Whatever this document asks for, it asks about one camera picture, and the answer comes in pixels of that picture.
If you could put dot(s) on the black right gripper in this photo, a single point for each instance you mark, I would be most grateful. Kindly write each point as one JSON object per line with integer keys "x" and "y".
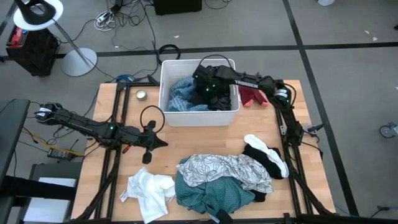
{"x": 208, "y": 76}

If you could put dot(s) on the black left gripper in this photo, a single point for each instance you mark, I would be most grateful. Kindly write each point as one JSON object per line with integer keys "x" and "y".
{"x": 146, "y": 138}

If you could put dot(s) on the light blue knit garment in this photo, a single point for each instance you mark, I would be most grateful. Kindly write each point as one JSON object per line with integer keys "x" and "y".
{"x": 183, "y": 93}

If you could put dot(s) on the black garment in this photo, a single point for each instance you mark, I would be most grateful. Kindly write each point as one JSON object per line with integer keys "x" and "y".
{"x": 264, "y": 163}
{"x": 222, "y": 104}

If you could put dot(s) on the white leaf-print garment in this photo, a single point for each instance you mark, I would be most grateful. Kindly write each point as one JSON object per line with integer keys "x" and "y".
{"x": 217, "y": 169}

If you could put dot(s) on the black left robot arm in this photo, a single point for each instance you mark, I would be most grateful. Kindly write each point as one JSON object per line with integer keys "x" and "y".
{"x": 81, "y": 124}

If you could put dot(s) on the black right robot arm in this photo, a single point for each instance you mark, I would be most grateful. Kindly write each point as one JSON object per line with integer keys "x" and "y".
{"x": 248, "y": 83}

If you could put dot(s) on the white perforated plastic laundry basket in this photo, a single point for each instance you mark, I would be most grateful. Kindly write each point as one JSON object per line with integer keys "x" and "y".
{"x": 199, "y": 119}

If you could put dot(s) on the red garment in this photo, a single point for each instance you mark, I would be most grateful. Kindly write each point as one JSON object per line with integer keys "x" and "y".
{"x": 252, "y": 95}

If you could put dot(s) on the white t-shirt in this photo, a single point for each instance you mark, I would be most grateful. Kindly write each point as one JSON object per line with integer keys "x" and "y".
{"x": 149, "y": 193}

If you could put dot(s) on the small round metal tin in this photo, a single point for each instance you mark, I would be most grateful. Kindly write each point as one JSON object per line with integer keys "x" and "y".
{"x": 141, "y": 95}

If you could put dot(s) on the teal dotted garment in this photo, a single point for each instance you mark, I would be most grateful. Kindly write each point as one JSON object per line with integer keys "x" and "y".
{"x": 214, "y": 194}

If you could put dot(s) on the black box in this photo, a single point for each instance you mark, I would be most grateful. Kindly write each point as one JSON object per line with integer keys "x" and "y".
{"x": 177, "y": 6}

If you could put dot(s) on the long white sock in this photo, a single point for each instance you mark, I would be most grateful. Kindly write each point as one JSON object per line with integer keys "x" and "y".
{"x": 267, "y": 151}

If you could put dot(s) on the black power adapter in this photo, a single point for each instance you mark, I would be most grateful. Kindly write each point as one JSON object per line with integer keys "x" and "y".
{"x": 60, "y": 154}

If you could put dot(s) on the grey cart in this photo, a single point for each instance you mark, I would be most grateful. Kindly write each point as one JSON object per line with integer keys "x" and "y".
{"x": 56, "y": 169}

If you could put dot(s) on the white sheet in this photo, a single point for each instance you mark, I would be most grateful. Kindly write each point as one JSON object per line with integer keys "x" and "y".
{"x": 46, "y": 205}

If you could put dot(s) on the large black panel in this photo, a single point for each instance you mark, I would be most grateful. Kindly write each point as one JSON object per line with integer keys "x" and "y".
{"x": 12, "y": 130}

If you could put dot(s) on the black equipment crate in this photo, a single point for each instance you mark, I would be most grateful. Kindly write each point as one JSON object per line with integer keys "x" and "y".
{"x": 34, "y": 56}

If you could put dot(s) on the red device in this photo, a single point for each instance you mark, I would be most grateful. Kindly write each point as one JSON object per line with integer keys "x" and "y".
{"x": 16, "y": 35}

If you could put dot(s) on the caster wheel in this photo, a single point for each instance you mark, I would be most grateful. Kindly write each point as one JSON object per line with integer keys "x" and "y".
{"x": 387, "y": 130}

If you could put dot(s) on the black aluminium rig frame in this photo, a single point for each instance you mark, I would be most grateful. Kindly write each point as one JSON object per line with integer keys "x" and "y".
{"x": 140, "y": 84}

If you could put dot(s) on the small table-edge camera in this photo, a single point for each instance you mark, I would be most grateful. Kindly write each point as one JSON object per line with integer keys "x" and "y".
{"x": 224, "y": 217}

